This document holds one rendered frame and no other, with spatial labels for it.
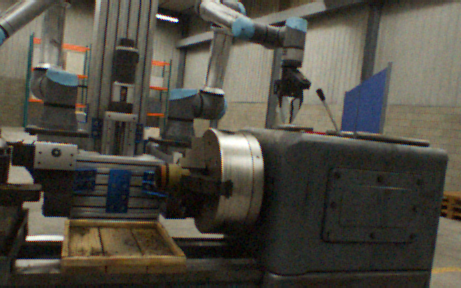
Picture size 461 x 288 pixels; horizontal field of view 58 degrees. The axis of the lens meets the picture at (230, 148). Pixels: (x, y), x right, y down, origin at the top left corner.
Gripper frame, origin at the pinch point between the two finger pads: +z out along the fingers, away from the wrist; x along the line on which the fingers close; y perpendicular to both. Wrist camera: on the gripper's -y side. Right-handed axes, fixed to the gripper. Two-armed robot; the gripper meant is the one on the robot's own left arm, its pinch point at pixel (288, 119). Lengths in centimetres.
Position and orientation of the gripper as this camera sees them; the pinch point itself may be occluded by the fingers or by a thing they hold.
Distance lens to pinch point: 149.0
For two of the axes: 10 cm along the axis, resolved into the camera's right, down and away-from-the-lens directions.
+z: -1.1, 9.9, 0.5
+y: -3.5, -0.9, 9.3
